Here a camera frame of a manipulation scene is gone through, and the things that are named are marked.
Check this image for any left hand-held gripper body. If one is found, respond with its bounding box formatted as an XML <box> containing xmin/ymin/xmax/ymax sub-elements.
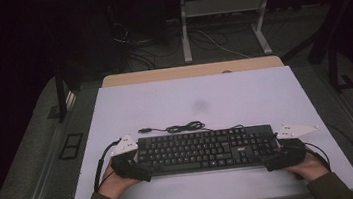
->
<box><xmin>106</xmin><ymin>133</ymin><xmax>143</xmax><ymax>183</ymax></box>

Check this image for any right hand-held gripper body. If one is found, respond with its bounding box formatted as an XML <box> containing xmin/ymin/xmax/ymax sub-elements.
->
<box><xmin>274</xmin><ymin>120</ymin><xmax>325</xmax><ymax>169</ymax></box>

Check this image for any black computer keyboard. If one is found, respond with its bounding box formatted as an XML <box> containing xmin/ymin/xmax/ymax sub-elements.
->
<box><xmin>134</xmin><ymin>121</ymin><xmax>281</xmax><ymax>180</ymax></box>

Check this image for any black keyboard cable with plug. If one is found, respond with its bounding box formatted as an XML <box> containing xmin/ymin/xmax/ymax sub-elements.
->
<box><xmin>137</xmin><ymin>115</ymin><xmax>246</xmax><ymax>141</ymax></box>

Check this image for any person's left hand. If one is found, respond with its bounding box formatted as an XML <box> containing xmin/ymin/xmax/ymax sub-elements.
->
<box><xmin>95</xmin><ymin>160</ymin><xmax>143</xmax><ymax>199</ymax></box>

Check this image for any person's right hand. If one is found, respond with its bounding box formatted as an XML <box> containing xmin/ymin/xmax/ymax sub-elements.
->
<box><xmin>283</xmin><ymin>151</ymin><xmax>332</xmax><ymax>186</ymax></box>

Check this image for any black floor socket plate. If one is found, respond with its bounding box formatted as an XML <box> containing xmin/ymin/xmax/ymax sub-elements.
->
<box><xmin>55</xmin><ymin>131</ymin><xmax>87</xmax><ymax>161</ymax></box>

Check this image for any white board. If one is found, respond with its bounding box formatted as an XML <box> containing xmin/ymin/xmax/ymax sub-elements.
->
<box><xmin>56</xmin><ymin>58</ymin><xmax>353</xmax><ymax>199</ymax></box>

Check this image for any wooden table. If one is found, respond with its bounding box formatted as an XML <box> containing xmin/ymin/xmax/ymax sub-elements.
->
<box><xmin>99</xmin><ymin>54</ymin><xmax>286</xmax><ymax>89</ymax></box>

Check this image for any black slanted stand leg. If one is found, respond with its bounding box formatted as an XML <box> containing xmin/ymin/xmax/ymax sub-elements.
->
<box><xmin>274</xmin><ymin>0</ymin><xmax>353</xmax><ymax>69</ymax></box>

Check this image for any grey metal stand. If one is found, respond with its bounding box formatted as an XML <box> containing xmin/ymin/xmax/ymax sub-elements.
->
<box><xmin>176</xmin><ymin>0</ymin><xmax>280</xmax><ymax>65</ymax></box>

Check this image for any left hand-held gripper black cable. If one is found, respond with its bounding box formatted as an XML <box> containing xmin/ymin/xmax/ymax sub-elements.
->
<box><xmin>88</xmin><ymin>138</ymin><xmax>127</xmax><ymax>192</ymax></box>

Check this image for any hand-held gripper black cable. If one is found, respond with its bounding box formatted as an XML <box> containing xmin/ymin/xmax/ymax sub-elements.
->
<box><xmin>301</xmin><ymin>121</ymin><xmax>353</xmax><ymax>188</ymax></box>
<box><xmin>88</xmin><ymin>138</ymin><xmax>127</xmax><ymax>192</ymax></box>

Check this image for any right hand-held gripper black cable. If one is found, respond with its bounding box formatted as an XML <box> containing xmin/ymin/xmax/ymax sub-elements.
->
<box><xmin>301</xmin><ymin>121</ymin><xmax>353</xmax><ymax>188</ymax></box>

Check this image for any black metal frame post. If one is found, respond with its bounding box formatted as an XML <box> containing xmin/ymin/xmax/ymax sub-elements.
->
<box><xmin>52</xmin><ymin>66</ymin><xmax>80</xmax><ymax>124</ymax></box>
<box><xmin>325</xmin><ymin>44</ymin><xmax>353</xmax><ymax>95</ymax></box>

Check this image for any bundle of black floor cables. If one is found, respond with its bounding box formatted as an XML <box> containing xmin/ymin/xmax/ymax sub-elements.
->
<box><xmin>109</xmin><ymin>14</ymin><xmax>186</xmax><ymax>75</ymax></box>

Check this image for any white floor cable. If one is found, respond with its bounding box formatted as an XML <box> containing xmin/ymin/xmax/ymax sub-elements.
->
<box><xmin>196</xmin><ymin>24</ymin><xmax>252</xmax><ymax>66</ymax></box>

